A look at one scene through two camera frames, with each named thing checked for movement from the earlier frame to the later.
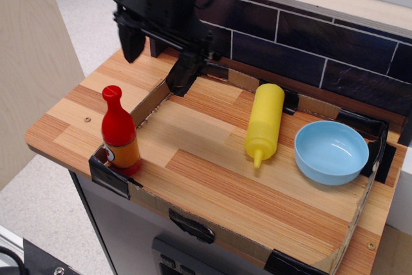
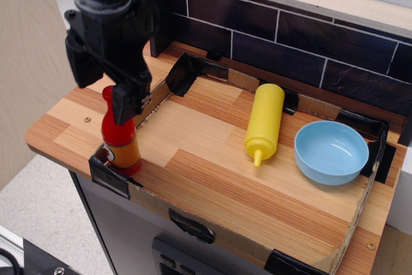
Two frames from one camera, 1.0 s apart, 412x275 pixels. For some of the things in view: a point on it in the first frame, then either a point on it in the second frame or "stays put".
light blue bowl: [330, 152] stays put
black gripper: [168, 17] → [112, 31]
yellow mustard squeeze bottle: [264, 122] stays put
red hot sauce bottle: [119, 135] stays put
